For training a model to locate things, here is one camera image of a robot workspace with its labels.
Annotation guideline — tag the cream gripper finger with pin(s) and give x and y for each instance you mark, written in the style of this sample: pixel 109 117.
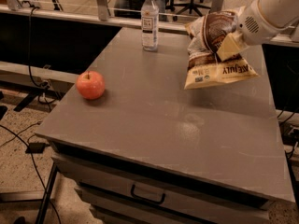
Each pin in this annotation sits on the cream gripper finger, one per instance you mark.
pixel 231 46

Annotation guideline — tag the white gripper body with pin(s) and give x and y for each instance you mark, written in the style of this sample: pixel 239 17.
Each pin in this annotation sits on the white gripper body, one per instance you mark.
pixel 250 28

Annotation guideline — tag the brown chip bag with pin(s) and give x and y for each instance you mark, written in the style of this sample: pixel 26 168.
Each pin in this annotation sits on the brown chip bag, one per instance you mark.
pixel 207 67

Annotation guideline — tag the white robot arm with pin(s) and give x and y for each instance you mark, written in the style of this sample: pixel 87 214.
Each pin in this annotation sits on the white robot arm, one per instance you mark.
pixel 289 13

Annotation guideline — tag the clear plastic water bottle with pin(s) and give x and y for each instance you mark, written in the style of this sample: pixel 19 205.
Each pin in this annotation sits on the clear plastic water bottle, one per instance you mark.
pixel 149 25

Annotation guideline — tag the red apple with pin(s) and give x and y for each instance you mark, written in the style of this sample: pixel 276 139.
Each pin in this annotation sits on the red apple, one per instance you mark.
pixel 90 85

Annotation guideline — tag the black power adapter on floor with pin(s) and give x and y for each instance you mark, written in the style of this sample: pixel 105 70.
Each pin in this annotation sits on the black power adapter on floor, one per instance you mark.
pixel 35 147

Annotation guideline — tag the grey drawer with black handle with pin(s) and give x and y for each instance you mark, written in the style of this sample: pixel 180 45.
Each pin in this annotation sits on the grey drawer with black handle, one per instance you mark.
pixel 116 196

